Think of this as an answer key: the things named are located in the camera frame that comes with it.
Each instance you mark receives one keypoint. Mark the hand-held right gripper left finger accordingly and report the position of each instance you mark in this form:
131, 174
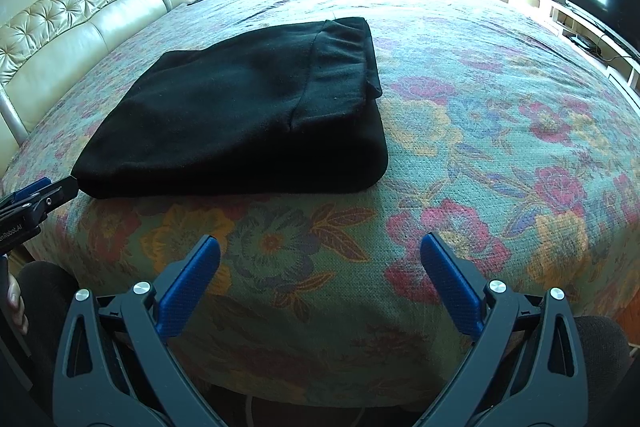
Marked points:
192, 287

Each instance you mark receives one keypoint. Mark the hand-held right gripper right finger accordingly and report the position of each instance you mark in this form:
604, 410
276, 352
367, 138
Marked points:
452, 282

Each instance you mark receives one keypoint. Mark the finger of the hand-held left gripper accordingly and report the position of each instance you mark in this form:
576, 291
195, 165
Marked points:
30, 191
55, 197

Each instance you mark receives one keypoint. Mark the black pants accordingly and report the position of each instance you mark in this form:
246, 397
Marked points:
240, 122

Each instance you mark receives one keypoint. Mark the person's left hand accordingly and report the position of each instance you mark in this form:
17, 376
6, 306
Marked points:
16, 304

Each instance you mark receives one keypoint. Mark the person's left leg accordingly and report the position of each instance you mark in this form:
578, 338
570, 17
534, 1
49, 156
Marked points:
45, 297

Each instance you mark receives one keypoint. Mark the person's leg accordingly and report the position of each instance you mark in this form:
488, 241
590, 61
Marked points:
602, 347
45, 297

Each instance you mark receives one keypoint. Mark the floral bedspread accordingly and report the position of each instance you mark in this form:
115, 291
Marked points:
475, 157

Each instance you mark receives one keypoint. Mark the person's right leg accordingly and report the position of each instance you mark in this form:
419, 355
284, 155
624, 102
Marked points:
602, 347

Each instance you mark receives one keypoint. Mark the cream tufted leather headboard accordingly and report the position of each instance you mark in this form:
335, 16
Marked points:
75, 27

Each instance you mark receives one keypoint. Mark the black set-top box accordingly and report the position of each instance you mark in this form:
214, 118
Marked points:
581, 41

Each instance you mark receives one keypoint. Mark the white television stand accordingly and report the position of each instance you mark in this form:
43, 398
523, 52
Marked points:
595, 42

